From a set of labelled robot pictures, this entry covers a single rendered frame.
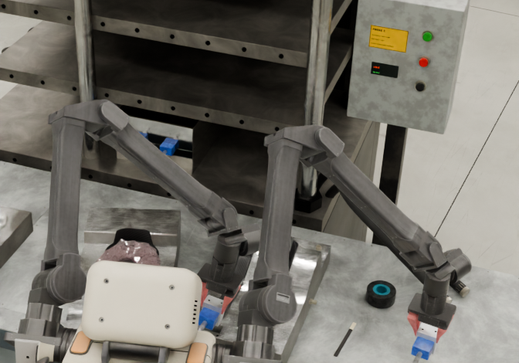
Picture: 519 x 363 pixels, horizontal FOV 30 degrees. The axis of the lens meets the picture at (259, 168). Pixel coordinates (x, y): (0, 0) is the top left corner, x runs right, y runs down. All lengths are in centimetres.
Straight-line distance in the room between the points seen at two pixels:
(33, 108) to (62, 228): 159
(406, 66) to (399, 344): 81
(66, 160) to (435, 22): 119
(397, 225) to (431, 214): 226
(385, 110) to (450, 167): 191
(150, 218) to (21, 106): 100
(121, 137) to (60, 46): 133
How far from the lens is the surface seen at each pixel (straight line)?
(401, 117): 294
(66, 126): 208
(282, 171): 203
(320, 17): 271
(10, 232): 283
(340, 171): 213
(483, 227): 444
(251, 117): 300
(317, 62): 277
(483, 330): 268
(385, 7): 280
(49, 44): 346
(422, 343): 239
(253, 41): 290
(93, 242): 275
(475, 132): 514
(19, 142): 340
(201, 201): 223
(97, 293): 185
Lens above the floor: 255
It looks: 33 degrees down
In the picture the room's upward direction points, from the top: 3 degrees clockwise
